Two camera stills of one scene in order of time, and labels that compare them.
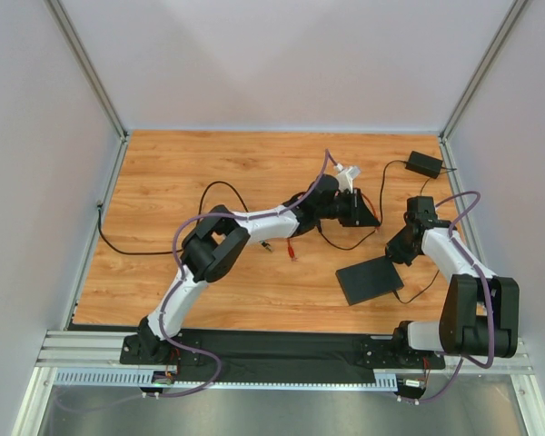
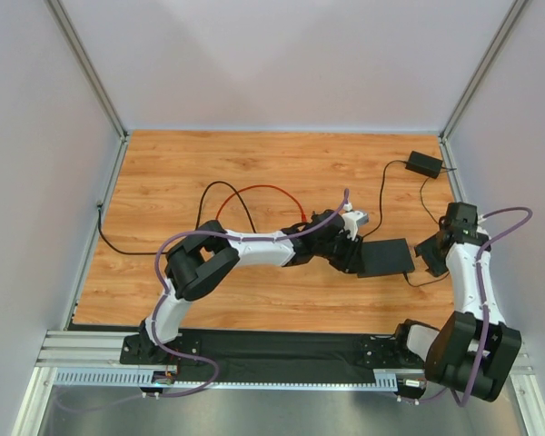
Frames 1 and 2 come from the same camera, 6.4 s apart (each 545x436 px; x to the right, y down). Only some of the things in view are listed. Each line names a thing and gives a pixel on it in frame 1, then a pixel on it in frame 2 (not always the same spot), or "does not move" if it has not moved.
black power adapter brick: x=423 y=163 does not move
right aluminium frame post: x=502 y=31 does not move
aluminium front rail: x=83 y=349 does not move
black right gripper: x=402 y=248 -> x=434 y=253
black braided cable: x=99 y=205 does not move
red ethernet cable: x=290 y=248 -> x=303 y=216
